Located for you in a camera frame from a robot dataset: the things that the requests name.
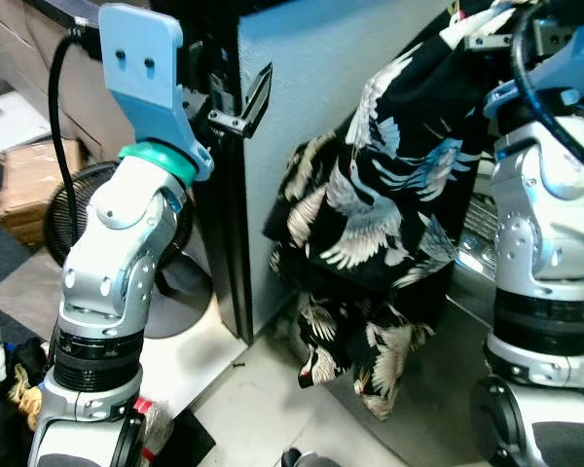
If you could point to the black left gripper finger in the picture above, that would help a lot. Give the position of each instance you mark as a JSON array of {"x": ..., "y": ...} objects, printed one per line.
[{"x": 256, "y": 102}]

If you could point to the black garment with white cranes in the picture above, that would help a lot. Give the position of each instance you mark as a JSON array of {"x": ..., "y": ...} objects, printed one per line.
[{"x": 399, "y": 165}]

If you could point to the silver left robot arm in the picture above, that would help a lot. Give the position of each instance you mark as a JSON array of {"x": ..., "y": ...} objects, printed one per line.
[{"x": 112, "y": 253}]

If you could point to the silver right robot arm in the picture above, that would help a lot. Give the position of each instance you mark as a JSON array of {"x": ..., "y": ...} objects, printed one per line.
[{"x": 540, "y": 195}]

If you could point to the dark patterned clothes pile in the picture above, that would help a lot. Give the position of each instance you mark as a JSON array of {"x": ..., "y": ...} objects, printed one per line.
[{"x": 0, "y": 409}]

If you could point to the black round floor fan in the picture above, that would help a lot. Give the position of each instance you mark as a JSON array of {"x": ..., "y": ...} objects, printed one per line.
[{"x": 73, "y": 209}]

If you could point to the brown cardboard box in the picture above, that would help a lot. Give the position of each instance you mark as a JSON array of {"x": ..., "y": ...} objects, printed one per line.
[{"x": 39, "y": 185}]

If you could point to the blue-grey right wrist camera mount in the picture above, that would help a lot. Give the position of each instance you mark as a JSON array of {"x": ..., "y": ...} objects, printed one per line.
[{"x": 574, "y": 68}]

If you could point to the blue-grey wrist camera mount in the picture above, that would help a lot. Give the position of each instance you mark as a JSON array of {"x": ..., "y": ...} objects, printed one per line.
[
  {"x": 141, "y": 58},
  {"x": 574, "y": 68}
]

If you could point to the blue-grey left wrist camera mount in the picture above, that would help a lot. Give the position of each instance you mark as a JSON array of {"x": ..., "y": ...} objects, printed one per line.
[{"x": 141, "y": 58}]

